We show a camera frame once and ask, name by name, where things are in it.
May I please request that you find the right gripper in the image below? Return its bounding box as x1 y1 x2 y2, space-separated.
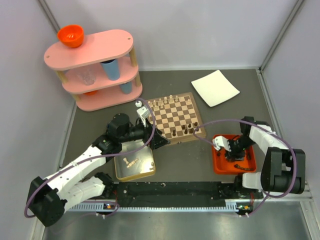
223 135 256 162

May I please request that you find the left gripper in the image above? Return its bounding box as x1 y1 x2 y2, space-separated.
119 116 170 150

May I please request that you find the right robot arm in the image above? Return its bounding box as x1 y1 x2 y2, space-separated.
214 116 306 198

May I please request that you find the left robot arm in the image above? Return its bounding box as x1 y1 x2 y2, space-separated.
25 113 170 227

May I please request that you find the wooden chess board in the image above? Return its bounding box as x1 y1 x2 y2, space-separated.
147 92 206 145

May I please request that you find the white king chess piece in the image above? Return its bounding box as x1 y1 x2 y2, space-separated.
169 95 174 103

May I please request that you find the dark piece in tin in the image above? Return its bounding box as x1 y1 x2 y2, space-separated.
149 162 156 171

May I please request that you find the orange plastic tray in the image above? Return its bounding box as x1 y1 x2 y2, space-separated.
212 134 257 175

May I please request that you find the square metal tin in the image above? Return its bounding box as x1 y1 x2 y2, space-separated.
114 146 156 182

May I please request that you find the light piece lying in tin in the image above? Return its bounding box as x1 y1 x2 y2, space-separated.
126 158 139 169

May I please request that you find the small blue cup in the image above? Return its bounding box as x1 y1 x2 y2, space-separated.
120 81 132 95

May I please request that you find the white square plate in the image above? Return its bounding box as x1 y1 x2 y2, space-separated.
191 70 240 107

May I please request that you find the orange bowl under shelf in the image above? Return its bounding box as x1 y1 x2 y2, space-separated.
83 90 98 96

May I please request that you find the tall blue cup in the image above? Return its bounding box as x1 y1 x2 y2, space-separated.
100 59 120 81

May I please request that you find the pink three-tier shelf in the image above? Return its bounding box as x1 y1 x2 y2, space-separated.
44 29 143 112

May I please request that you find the clear drinking glass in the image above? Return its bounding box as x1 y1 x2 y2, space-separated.
75 66 96 86

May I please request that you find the orange bowl on shelf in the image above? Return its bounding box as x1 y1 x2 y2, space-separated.
57 24 85 48

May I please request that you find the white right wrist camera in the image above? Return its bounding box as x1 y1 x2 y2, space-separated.
212 135 231 152

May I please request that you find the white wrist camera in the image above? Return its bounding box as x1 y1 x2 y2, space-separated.
212 135 231 152
135 100 151 127

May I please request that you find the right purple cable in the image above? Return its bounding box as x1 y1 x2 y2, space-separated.
192 119 300 217

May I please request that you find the purple cable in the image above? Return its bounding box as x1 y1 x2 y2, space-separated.
23 97 156 219
192 119 300 217

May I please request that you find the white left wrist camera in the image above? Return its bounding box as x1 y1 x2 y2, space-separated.
135 100 151 127

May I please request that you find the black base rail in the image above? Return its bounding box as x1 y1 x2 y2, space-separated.
115 181 253 208

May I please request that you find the white cable duct strip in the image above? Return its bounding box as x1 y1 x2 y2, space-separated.
68 200 252 213

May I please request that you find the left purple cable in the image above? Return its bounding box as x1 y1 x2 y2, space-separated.
23 97 156 219

